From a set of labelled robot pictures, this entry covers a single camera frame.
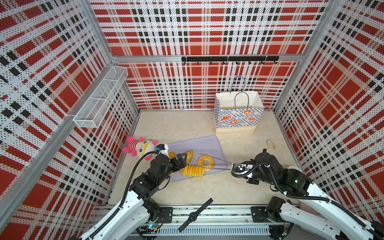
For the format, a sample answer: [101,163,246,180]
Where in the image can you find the ridged fake bread bottom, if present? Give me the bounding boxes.
[180,165,206,178]

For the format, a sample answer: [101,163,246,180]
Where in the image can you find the ridged fake bread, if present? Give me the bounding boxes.
[180,165,206,178]
[168,152,177,159]

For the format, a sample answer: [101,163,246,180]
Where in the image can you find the red handled metal tongs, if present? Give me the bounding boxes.
[201,154,234,170]

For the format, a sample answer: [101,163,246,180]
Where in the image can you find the ring shaped fake bread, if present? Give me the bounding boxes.
[198,155,215,172]

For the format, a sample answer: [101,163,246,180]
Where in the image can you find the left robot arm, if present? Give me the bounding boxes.
[70,153,188,240]

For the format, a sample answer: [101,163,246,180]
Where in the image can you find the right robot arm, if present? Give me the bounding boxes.
[231,150,384,240]

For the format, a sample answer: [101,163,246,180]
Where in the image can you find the oval fake bread centre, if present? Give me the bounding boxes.
[186,150,194,165]

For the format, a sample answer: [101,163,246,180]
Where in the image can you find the blue checkered paper bag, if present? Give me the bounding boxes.
[214,76,265,136]

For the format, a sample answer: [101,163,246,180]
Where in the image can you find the white cup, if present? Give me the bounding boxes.
[288,166,302,173]

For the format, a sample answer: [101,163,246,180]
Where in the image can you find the lilac tray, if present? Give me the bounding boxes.
[169,136,226,182]

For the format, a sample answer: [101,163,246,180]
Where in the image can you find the pink striped plush toy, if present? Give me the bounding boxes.
[123,137,158,158]

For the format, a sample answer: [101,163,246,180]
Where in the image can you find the black wristwatch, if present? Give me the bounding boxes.
[178,198,213,233]

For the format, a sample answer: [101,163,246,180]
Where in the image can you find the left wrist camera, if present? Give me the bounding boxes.
[156,144,169,155]

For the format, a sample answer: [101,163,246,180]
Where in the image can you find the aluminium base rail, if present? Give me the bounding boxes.
[86,204,331,240]

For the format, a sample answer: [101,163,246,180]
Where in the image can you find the white wire mesh basket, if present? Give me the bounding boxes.
[74,66,128,129]

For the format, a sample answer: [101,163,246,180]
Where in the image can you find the black hook rail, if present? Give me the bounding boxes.
[181,56,280,63]

